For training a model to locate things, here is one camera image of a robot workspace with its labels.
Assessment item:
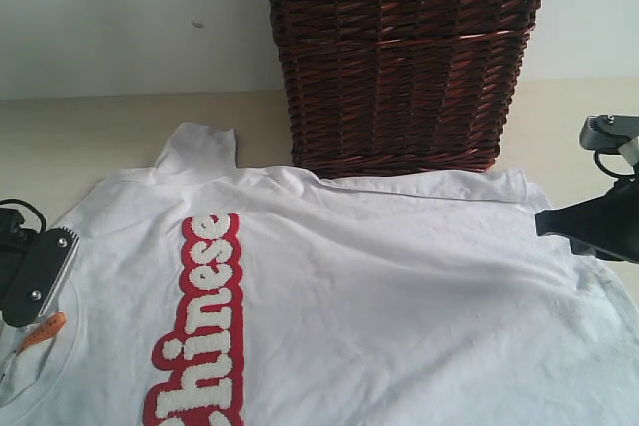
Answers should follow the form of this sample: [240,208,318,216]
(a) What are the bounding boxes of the white t-shirt red print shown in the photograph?
[1,123,638,425]

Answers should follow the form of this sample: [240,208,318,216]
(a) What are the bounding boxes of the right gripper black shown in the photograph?
[535,180,638,262]

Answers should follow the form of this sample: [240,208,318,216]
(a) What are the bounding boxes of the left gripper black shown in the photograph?
[1,208,39,271]

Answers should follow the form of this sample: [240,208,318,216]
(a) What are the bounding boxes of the right camera black cable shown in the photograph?
[593,149,625,179]

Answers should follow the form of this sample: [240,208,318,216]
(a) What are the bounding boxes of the dark brown wicker basket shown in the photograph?
[269,0,541,178]

